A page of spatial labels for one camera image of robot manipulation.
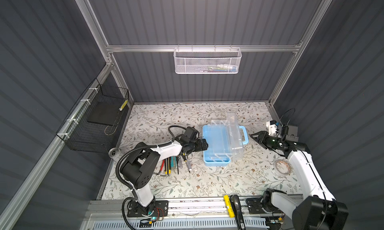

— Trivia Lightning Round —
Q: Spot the blue clear plastic tool box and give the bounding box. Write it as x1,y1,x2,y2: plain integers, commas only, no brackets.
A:
203,112,249,167

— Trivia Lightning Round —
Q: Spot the clear handled screwdriver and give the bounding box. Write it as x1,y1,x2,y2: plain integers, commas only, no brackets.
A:
185,160,192,173

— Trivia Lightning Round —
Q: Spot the orange handled screwdriver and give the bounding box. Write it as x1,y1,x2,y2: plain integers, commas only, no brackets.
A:
176,156,179,175

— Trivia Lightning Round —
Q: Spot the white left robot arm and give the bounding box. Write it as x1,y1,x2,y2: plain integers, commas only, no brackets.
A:
115,125,209,209

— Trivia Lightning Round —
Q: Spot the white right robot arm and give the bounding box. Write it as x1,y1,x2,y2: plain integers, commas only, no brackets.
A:
250,121,349,230

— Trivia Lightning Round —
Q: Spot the teal utility knife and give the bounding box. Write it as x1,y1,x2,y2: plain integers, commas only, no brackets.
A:
171,157,177,171

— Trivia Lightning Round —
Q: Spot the yellow black utility knife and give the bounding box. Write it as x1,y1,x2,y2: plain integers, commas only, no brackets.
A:
166,157,172,177

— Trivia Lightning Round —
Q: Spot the black pad in basket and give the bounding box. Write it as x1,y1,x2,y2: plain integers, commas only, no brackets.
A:
87,102,123,127

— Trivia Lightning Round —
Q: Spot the red handled tool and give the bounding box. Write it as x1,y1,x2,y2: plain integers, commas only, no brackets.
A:
153,160,167,177

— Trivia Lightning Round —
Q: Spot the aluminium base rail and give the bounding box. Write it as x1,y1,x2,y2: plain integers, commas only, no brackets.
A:
80,197,293,230

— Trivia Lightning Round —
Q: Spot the yellow marker on rail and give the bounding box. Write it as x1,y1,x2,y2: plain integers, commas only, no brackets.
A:
223,195,235,218

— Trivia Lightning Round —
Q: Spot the white wire mesh basket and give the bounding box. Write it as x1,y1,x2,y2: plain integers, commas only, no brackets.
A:
173,47,242,74

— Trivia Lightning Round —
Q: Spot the black handle on rail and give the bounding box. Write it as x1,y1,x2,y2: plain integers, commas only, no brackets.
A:
230,195,246,230

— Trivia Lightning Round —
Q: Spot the black wire mesh basket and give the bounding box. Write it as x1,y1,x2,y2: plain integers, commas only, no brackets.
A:
57,80,130,154

